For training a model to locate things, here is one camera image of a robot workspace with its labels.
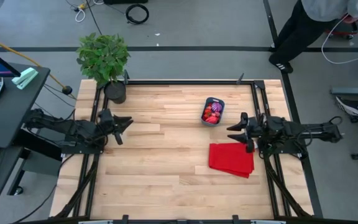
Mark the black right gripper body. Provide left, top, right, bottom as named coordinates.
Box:
left=240, top=112, right=264, bottom=153

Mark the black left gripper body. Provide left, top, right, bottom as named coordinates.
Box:
left=98, top=108, right=124, bottom=146

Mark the blue plastic tupperware container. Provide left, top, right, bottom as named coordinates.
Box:
left=200, top=96, right=226, bottom=128

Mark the red folded cloth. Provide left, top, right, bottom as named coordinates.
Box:
left=208, top=142, right=255, bottom=179

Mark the yellow pole with black foot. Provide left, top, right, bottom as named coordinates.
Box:
left=0, top=32, right=73, bottom=96

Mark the green potted plant black pot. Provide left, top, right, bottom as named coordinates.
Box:
left=75, top=32, right=131, bottom=105

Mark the grey desk support leg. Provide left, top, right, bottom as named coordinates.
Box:
left=7, top=129, right=63, bottom=197

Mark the mint green stapler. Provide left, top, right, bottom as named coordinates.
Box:
left=11, top=67, right=39, bottom=91

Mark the black desk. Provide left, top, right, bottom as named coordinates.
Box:
left=0, top=144, right=24, bottom=224
left=0, top=63, right=51, bottom=149

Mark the grey chair base bar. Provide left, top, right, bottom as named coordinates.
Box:
left=329, top=82, right=358, bottom=96

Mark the black flat box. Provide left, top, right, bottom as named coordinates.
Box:
left=103, top=0, right=149, bottom=5

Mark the red and black cart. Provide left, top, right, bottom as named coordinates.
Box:
left=324, top=21, right=358, bottom=40

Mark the black coiled cable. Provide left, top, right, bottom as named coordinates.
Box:
left=125, top=3, right=150, bottom=26

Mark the long white cable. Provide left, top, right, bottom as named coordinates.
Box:
left=321, top=14, right=358, bottom=65

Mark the white cable with yellow plug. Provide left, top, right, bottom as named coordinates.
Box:
left=74, top=2, right=88, bottom=23

